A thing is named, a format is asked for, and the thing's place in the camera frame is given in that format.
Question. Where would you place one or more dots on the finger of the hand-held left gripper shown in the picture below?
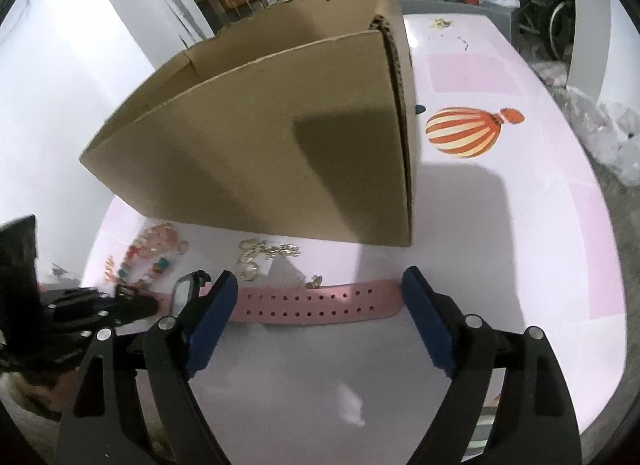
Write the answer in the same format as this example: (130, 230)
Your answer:
(45, 355)
(130, 307)

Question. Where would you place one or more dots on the wheelchair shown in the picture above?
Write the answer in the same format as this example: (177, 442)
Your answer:
(545, 10)

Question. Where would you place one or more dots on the clear plastic bags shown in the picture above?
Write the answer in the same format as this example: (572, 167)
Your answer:
(610, 135)

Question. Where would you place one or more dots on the grey cabinet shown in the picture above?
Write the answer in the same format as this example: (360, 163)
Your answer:
(450, 7)

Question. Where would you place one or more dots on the gold butterfly pendant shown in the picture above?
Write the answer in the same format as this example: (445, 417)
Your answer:
(314, 282)

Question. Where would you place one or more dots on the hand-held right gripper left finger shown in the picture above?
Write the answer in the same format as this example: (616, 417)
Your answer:
(210, 325)

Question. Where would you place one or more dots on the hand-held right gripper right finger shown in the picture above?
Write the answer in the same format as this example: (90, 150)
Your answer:
(430, 320)

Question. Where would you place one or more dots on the large brown cardboard box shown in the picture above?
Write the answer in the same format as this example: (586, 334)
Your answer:
(240, 145)

